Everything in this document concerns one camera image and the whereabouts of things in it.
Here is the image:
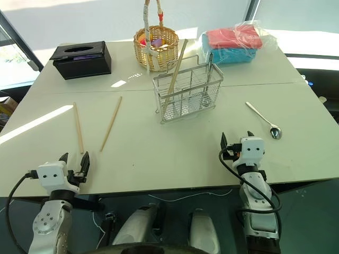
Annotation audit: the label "metal utensil with slim handle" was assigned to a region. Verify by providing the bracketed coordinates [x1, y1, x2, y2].
[201, 52, 214, 108]

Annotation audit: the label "woven wicker basket with handle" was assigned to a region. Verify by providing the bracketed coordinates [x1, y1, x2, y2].
[133, 0, 180, 73]

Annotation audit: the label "red folded cloth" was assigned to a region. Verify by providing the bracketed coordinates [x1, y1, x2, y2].
[206, 25, 263, 50]

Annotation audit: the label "silver metal spoon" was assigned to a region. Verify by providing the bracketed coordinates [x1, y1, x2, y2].
[245, 101, 282, 140]

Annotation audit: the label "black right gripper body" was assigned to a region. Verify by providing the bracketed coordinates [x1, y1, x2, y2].
[221, 142, 243, 162]

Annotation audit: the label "cardboard boxes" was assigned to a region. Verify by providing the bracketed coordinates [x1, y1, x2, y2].
[0, 96, 20, 128]

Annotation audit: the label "metal wire cutlery holder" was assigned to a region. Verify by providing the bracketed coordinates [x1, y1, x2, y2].
[152, 55, 225, 125]

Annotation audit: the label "orange yellow toy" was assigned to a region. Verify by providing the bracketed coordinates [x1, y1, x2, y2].
[138, 31, 154, 46]

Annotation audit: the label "black bracket under table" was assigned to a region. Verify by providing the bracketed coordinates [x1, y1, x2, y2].
[70, 197, 104, 212]

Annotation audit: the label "silver robot leg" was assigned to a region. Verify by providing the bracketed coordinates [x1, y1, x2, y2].
[112, 203, 160, 246]
[188, 208, 221, 254]

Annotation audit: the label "clear plastic bag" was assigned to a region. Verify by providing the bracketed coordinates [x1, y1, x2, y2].
[201, 20, 278, 65]

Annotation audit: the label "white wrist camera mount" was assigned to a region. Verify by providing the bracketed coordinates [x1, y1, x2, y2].
[37, 161, 81, 194]
[232, 137, 266, 168]

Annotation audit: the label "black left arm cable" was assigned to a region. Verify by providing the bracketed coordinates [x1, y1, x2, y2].
[5, 171, 38, 253]

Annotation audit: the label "silver right robot leg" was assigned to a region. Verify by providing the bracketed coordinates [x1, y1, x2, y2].
[188, 208, 221, 254]

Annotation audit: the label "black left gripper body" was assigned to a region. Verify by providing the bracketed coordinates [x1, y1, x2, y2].
[66, 169, 88, 190]

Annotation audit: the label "dark slim window frame post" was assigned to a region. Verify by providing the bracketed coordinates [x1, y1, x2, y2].
[248, 0, 262, 22]

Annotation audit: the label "white cord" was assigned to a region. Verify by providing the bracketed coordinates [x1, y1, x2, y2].
[92, 188, 234, 242]

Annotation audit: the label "black tissue box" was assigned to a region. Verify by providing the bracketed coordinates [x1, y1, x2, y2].
[49, 40, 112, 80]

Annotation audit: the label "silver left robot leg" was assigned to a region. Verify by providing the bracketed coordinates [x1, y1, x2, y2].
[112, 203, 160, 246]

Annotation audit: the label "blue folded cloth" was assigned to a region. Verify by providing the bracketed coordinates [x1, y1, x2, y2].
[201, 32, 258, 65]

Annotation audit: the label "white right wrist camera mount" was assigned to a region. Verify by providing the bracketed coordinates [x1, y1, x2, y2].
[232, 137, 266, 168]

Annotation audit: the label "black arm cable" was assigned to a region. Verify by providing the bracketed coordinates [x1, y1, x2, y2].
[5, 171, 38, 253]
[218, 149, 282, 222]

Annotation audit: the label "wooden chopstick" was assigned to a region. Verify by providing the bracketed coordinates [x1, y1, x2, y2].
[99, 96, 123, 152]
[73, 102, 85, 155]
[161, 39, 189, 112]

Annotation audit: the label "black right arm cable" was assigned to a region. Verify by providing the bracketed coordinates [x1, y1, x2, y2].
[218, 149, 282, 222]

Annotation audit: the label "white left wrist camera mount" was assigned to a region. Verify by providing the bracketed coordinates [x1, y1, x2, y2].
[37, 161, 81, 194]

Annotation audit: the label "dark rounded robot torso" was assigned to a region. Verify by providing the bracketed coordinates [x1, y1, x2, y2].
[89, 242, 212, 254]

